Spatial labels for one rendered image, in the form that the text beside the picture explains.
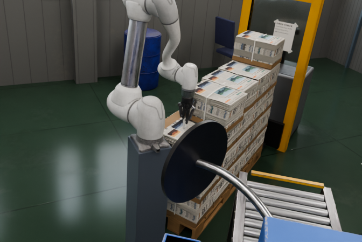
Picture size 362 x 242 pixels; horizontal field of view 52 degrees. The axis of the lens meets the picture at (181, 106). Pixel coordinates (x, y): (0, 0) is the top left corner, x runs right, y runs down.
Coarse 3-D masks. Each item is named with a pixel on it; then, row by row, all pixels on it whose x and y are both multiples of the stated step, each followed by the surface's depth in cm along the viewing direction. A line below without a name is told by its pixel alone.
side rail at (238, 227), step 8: (240, 176) 224; (240, 192) 210; (240, 200) 204; (240, 208) 199; (240, 216) 193; (240, 224) 188; (232, 232) 192; (240, 232) 183; (232, 240) 179; (240, 240) 178
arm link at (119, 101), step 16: (128, 0) 194; (144, 0) 187; (128, 16) 197; (144, 16) 194; (128, 32) 200; (144, 32) 200; (128, 48) 201; (128, 64) 204; (128, 80) 206; (112, 96) 212; (128, 96) 206; (112, 112) 214; (128, 112) 206
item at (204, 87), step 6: (198, 84) 280; (204, 84) 281; (210, 84) 282; (216, 84) 283; (198, 90) 270; (204, 90) 271; (210, 90) 272; (198, 96) 265; (198, 102) 266; (198, 108) 268; (198, 114) 269
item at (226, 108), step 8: (232, 88) 278; (216, 96) 263; (224, 96) 263; (232, 96) 265; (240, 96) 266; (216, 104) 258; (224, 104) 255; (232, 104) 254; (240, 104) 269; (216, 112) 260; (224, 112) 256; (232, 112) 261; (240, 112) 275; (216, 120) 262; (224, 120) 258; (232, 120) 266
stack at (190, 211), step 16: (256, 112) 324; (176, 128) 263; (240, 128) 295; (256, 128) 342; (240, 144) 307; (224, 160) 281; (240, 160) 325; (176, 208) 276; (192, 208) 266; (208, 208) 286; (176, 224) 281
